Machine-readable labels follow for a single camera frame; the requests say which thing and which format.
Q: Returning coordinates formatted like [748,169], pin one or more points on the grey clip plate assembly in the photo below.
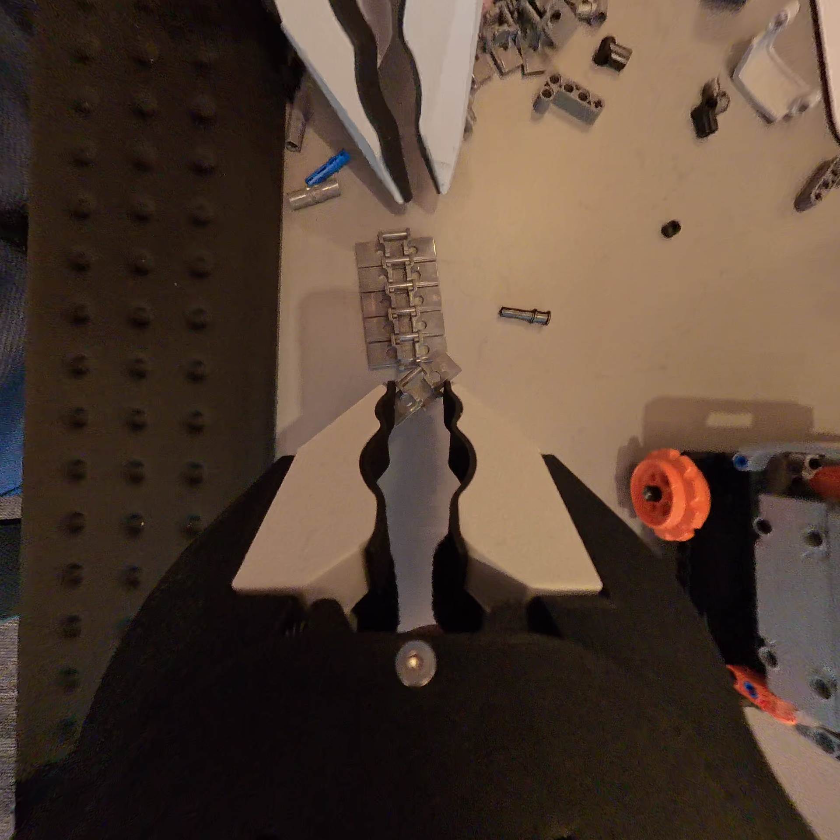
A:
[403,302]

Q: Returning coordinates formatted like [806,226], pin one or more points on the grey clip plate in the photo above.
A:
[420,390]

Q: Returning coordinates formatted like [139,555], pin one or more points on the black dimpled foam pad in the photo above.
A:
[144,328]

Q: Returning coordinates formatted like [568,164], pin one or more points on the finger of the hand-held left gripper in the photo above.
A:
[328,52]
[453,65]

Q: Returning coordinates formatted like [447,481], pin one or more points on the person's leg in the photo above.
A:
[10,394]

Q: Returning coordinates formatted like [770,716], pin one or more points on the black toy car orange wheels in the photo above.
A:
[669,495]

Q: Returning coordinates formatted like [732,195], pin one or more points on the pile of grey clip plates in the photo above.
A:
[518,39]

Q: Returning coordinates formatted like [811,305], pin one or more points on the grey tube connector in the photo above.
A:
[313,195]

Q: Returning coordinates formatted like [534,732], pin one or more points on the grey tube with black axle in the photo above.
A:
[296,118]

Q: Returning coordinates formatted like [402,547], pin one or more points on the white rounded tray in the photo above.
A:
[828,65]

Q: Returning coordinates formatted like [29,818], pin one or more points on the blue plastic pin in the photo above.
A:
[327,167]

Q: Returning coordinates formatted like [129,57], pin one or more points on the black and grey connector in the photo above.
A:
[707,108]

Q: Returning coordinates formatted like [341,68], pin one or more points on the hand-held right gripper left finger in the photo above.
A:
[308,525]

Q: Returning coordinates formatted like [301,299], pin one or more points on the black round connector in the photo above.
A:
[612,52]

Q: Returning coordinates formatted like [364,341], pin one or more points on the grey perforated beam assembly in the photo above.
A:
[568,97]

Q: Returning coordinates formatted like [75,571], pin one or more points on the pale curved panel with pins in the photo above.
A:
[771,72]

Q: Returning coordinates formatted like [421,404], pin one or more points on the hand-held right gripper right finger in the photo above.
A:
[525,525]

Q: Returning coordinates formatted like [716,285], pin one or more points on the small black pin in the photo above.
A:
[525,316]

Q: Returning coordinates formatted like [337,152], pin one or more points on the grey angled holed beam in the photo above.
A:
[819,184]

